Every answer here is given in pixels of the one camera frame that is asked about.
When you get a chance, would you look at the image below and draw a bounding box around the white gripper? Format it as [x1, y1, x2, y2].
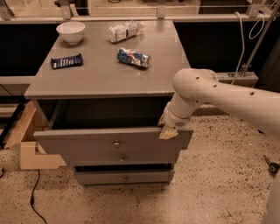
[157, 102, 193, 140]

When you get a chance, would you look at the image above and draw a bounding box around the grey top drawer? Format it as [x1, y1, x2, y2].
[34, 127, 193, 161]

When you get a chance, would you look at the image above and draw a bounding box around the grey drawer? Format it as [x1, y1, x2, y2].
[74, 169, 174, 186]
[66, 150, 178, 166]
[34, 127, 193, 161]

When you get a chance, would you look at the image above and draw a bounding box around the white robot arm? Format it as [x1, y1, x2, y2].
[159, 69, 280, 224]

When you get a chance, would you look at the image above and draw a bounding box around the grey bottom drawer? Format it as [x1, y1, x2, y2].
[74, 169, 174, 186]

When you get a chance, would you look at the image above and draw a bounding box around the grey drawer cabinet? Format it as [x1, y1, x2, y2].
[25, 20, 188, 175]

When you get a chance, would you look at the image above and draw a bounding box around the grey middle drawer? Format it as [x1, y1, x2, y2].
[66, 150, 178, 166]

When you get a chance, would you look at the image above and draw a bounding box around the crushed blue snack bag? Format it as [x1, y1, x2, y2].
[117, 48, 151, 68]

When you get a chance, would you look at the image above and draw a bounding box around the white plastic bottle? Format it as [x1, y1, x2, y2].
[108, 21, 144, 43]

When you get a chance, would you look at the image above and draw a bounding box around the dark blue candy bar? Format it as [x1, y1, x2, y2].
[51, 53, 83, 69]

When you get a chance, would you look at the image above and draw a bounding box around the black floor tool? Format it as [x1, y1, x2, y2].
[263, 156, 280, 175]

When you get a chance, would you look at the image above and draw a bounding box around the white ceramic bowl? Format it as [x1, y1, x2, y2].
[56, 21, 86, 45]

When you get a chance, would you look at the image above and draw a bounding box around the metal support pole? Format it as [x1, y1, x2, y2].
[240, 0, 280, 76]

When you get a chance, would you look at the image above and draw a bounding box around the cardboard box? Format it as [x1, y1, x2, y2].
[4, 101, 66, 170]

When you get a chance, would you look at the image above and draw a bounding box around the white hanging cable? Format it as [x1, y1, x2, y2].
[230, 11, 266, 86]

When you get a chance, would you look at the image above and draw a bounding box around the black floor cable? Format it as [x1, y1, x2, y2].
[30, 169, 48, 224]

